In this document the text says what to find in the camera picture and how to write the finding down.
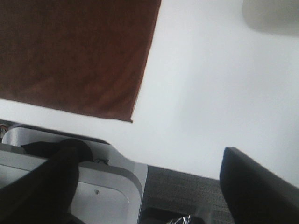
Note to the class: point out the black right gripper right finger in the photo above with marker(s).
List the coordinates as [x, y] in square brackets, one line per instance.
[253, 194]

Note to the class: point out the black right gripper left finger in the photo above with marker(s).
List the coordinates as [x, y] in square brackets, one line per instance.
[44, 195]

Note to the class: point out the brown towel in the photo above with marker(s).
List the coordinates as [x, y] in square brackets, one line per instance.
[81, 56]

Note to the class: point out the white grey robot base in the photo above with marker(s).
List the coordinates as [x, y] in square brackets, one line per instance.
[110, 187]

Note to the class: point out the beige bin with grey rim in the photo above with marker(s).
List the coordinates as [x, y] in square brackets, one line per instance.
[276, 17]

